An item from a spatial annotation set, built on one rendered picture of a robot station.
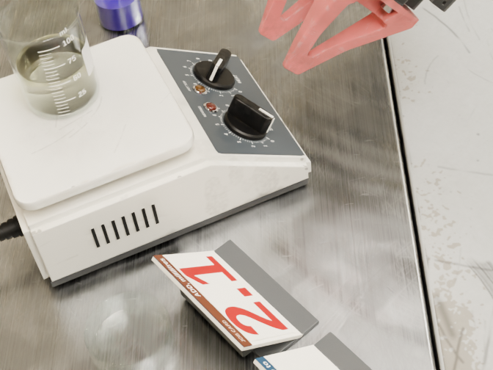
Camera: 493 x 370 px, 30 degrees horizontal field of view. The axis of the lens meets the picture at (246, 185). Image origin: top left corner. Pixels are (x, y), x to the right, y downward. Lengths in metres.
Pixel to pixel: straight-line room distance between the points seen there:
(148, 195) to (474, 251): 0.22
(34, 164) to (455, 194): 0.29
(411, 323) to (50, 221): 0.24
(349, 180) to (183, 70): 0.14
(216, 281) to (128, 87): 0.14
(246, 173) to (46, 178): 0.13
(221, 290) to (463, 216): 0.18
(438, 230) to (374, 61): 0.17
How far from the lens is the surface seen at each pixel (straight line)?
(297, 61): 0.56
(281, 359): 0.55
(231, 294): 0.59
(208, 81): 0.67
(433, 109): 0.72
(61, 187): 0.58
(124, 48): 0.66
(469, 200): 0.66
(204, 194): 0.62
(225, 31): 0.79
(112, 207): 0.59
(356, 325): 0.60
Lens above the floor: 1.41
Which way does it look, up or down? 50 degrees down
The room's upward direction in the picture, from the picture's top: 7 degrees counter-clockwise
